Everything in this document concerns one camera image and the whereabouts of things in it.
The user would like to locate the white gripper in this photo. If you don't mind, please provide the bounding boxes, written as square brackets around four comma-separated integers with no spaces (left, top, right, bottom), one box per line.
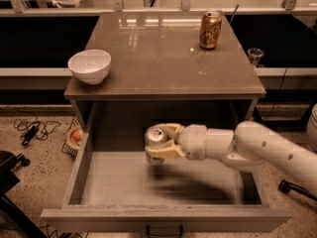
[145,123,207,161]

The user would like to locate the silver green 7up can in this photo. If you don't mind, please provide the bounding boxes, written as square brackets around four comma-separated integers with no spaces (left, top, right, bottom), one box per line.
[145,126,167,166]

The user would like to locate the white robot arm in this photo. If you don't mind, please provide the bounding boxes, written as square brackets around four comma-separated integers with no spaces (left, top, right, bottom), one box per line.
[145,120,317,196]

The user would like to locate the grey cabinet counter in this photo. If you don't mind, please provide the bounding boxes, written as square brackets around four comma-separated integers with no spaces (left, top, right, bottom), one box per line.
[64,12,265,127]

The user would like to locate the open grey top drawer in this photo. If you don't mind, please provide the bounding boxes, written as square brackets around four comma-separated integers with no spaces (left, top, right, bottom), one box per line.
[41,100,292,234]

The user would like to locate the gold soda can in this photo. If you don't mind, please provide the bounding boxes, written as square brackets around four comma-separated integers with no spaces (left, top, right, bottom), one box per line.
[199,11,222,50]

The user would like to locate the orange fruit on plate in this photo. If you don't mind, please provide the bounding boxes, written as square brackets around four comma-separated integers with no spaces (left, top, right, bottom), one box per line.
[66,126,83,150]

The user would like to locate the white ceramic bowl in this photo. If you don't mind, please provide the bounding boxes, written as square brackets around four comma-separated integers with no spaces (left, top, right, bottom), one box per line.
[67,50,112,84]

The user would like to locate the clear glass cup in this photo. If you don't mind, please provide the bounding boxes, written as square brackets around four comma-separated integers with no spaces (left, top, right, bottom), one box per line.
[247,48,264,66]

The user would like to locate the black chair leg caster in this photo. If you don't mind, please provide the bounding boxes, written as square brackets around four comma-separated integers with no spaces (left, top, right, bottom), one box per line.
[278,179,317,201]

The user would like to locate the black office chair base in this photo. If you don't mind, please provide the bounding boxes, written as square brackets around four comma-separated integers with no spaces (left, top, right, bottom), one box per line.
[0,150,48,238]

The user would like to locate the black drawer handle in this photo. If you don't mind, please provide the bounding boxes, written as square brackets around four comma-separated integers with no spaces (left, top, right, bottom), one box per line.
[146,225,183,238]

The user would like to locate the black wire basket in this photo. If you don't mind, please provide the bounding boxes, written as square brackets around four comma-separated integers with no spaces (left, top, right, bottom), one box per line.
[61,117,83,160]

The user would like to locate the black power adapter cable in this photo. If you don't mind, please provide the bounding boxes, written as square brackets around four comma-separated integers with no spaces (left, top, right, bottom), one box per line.
[13,111,62,147]

